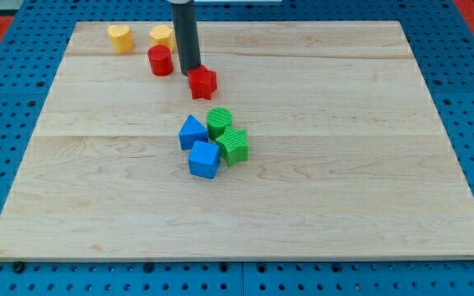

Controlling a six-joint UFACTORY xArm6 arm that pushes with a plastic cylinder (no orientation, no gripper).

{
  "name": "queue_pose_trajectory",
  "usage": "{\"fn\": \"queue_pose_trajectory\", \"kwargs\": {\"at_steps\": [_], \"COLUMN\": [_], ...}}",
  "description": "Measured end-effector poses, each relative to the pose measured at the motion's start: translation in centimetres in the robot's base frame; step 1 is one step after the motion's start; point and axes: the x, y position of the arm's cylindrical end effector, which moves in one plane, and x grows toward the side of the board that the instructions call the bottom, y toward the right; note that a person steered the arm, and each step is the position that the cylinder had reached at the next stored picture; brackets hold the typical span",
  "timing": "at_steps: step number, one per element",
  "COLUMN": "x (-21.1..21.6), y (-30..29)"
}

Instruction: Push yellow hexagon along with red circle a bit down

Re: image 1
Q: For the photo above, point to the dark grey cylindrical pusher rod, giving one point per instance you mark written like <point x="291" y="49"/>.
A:
<point x="184" y="19"/>

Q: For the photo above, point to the yellow hexagon block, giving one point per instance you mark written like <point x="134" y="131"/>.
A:
<point x="163" y="35"/>

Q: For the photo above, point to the red cylinder block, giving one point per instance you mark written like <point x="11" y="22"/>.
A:
<point x="160" y="60"/>

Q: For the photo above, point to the yellow heart block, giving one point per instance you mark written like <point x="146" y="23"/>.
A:
<point x="121" y="38"/>

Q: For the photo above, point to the red star block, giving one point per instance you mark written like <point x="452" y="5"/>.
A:
<point x="202" y="82"/>

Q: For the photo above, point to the green cylinder block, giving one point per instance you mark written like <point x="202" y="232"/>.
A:
<point x="217" y="120"/>

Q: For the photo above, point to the blue triangle block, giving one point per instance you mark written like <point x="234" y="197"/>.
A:
<point x="192" y="131"/>

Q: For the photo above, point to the green star block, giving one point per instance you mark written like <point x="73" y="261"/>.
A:
<point x="234" y="145"/>

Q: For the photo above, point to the blue cube block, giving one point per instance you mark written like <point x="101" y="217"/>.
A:
<point x="204" y="159"/>

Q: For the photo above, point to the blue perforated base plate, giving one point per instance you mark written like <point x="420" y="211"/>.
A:
<point x="31" y="51"/>

